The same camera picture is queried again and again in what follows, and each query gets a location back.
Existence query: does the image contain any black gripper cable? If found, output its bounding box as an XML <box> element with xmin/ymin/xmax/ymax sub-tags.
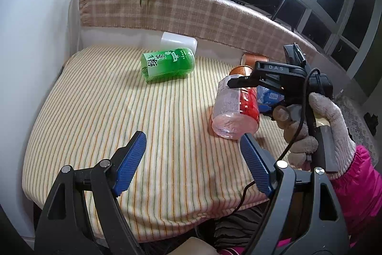
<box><xmin>230</xmin><ymin>68</ymin><xmax>322</xmax><ymax>220</ymax></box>

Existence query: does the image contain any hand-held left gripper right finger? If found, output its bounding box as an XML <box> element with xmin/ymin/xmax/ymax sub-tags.
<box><xmin>239</xmin><ymin>132</ymin><xmax>351</xmax><ymax>255</ymax></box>

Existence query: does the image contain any blue printed cup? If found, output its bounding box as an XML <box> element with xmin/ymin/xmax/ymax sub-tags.
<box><xmin>257</xmin><ymin>85</ymin><xmax>287</xmax><ymax>114</ymax></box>

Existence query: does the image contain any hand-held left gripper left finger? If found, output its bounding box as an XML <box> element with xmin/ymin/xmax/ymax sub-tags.
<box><xmin>34</xmin><ymin>131</ymin><xmax>147</xmax><ymax>255</ymax></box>

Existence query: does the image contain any person's right hand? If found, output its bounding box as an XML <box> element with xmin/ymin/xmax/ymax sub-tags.
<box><xmin>272</xmin><ymin>92</ymin><xmax>357</xmax><ymax>174</ymax></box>

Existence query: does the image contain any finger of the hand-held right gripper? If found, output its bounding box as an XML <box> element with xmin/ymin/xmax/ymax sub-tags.
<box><xmin>227</xmin><ymin>61</ymin><xmax>306</xmax><ymax>89</ymax></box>
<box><xmin>258</xmin><ymin>105</ymin><xmax>279</xmax><ymax>119</ymax></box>

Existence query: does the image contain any person's striped trouser leg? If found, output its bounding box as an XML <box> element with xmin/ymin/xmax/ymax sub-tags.
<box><xmin>213</xmin><ymin>204</ymin><xmax>271</xmax><ymax>250</ymax></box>

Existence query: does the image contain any plaid fringed blanket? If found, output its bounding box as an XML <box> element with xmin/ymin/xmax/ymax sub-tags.
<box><xmin>78</xmin><ymin>0</ymin><xmax>318</xmax><ymax>64</ymax></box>

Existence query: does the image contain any small dark object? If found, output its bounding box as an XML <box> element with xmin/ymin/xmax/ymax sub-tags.
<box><xmin>364</xmin><ymin>112</ymin><xmax>382</xmax><ymax>135</ymax></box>

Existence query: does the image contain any lace cloth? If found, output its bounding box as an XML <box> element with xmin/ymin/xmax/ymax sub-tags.
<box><xmin>336</xmin><ymin>95</ymin><xmax>377</xmax><ymax>166</ymax></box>

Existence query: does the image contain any pink jacket hem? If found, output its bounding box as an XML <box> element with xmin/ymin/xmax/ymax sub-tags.
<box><xmin>218</xmin><ymin>239</ymin><xmax>292</xmax><ymax>255</ymax></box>

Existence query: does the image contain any white translucent cup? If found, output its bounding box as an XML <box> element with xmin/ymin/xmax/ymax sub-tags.
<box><xmin>161</xmin><ymin>32</ymin><xmax>198</xmax><ymax>53</ymax></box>

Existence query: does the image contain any clear bottle with red label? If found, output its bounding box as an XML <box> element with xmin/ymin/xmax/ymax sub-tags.
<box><xmin>211</xmin><ymin>76</ymin><xmax>260</xmax><ymax>140</ymax></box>

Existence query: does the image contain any green tea bottle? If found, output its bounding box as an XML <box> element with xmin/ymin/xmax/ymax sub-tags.
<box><xmin>141</xmin><ymin>48</ymin><xmax>195</xmax><ymax>83</ymax></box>

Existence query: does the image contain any striped bed mat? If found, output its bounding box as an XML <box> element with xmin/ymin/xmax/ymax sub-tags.
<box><xmin>21</xmin><ymin>44</ymin><xmax>302</xmax><ymax>244</ymax></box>

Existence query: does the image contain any person's right forearm pink sleeve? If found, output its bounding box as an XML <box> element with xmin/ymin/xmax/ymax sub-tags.
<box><xmin>328</xmin><ymin>144</ymin><xmax>382</xmax><ymax>246</ymax></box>

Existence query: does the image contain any beige cushion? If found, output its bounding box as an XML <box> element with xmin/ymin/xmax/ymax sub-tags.
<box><xmin>167</xmin><ymin>237</ymin><xmax>217</xmax><ymax>255</ymax></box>

